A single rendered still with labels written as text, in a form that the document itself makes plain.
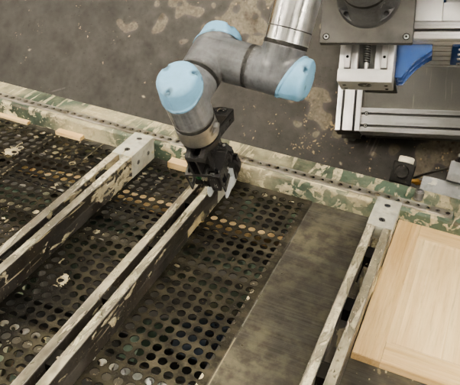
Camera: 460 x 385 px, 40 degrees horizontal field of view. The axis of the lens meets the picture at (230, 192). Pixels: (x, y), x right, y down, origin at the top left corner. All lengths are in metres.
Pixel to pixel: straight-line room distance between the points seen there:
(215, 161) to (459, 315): 0.63
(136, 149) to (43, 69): 1.50
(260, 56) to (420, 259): 0.72
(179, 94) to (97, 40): 2.08
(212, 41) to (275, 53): 0.12
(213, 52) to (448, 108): 1.44
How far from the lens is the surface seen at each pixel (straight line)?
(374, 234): 1.56
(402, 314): 1.41
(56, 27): 3.21
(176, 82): 1.02
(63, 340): 1.24
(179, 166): 1.79
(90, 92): 3.03
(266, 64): 1.05
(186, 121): 1.06
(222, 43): 1.09
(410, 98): 2.41
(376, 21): 1.59
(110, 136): 1.91
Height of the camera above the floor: 2.56
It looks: 72 degrees down
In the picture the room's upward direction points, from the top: 76 degrees counter-clockwise
